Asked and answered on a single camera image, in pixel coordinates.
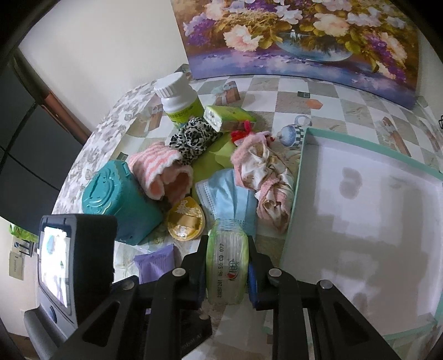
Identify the red pink pipe cleaner flower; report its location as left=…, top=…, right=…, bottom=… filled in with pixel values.
left=231, top=121, right=275, bottom=146

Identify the leopard print scrunchie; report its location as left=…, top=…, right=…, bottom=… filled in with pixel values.
left=169, top=117, right=222, bottom=165

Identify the pink floral scrunchie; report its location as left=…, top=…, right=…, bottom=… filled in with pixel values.
left=231, top=131, right=295, bottom=233

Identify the teal plastic container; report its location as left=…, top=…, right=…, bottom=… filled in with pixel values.
left=82, top=160, right=163, bottom=246

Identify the green tissue pack with logo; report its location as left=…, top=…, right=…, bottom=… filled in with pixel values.
left=204, top=106, right=257, bottom=132

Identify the lime green cloth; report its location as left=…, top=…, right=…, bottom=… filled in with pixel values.
left=192, top=133, right=236, bottom=203

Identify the purple wipes pack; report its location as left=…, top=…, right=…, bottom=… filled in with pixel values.
left=134, top=245, right=175, bottom=284

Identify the white capped green bottle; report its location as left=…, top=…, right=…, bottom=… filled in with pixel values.
left=154, top=72, right=204, bottom=128

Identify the phone on gripper mount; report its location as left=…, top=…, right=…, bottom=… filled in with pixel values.
left=24, top=214, right=117, bottom=359

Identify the blue surgical face mask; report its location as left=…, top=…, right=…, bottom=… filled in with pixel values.
left=195, top=168, right=257, bottom=237

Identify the pink white striped towel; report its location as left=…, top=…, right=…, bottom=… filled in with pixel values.
left=126, top=142, right=193, bottom=205

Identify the gold round tin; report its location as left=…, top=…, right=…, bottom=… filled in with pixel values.
left=166, top=197, right=206, bottom=241

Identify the checkered floral tablecloth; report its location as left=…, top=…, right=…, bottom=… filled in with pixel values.
left=51, top=64, right=443, bottom=360

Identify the flower painting canvas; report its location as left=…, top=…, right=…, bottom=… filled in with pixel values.
left=172, top=0, right=419, bottom=108

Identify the teal lidded white box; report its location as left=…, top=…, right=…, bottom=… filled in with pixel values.
left=279, top=127, right=442, bottom=346

